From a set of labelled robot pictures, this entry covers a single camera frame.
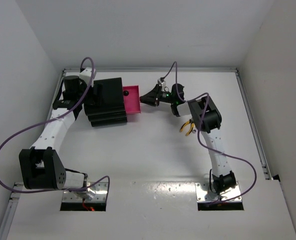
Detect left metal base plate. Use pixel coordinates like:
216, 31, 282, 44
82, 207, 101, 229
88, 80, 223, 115
61, 181, 109, 204

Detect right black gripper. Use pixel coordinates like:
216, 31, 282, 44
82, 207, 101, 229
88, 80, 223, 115
141, 84, 176, 107

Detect yellow handled pliers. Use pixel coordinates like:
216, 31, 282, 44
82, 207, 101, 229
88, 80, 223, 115
179, 119, 195, 137

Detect black drawer cabinet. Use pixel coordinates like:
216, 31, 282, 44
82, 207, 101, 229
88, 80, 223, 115
84, 77, 127, 128

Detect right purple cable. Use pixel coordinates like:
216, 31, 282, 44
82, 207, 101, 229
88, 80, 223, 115
161, 61, 257, 206

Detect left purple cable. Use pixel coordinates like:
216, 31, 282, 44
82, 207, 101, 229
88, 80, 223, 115
0, 57, 110, 195

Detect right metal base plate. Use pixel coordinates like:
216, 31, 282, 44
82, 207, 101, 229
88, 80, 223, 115
195, 182, 242, 204

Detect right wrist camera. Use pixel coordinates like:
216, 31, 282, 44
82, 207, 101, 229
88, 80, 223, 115
157, 77, 166, 87

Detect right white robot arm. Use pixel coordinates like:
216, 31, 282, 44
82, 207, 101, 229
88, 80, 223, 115
139, 83, 236, 194

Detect purple cable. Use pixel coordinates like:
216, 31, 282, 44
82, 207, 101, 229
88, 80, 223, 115
0, 57, 110, 195
161, 61, 257, 206

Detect metal base plate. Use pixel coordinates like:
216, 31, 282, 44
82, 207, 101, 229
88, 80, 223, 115
195, 182, 242, 204
61, 181, 109, 204

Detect pink top drawer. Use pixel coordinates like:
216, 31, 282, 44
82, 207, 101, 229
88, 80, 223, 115
123, 85, 141, 115

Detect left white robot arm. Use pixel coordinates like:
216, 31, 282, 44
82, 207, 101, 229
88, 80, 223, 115
19, 74, 91, 191

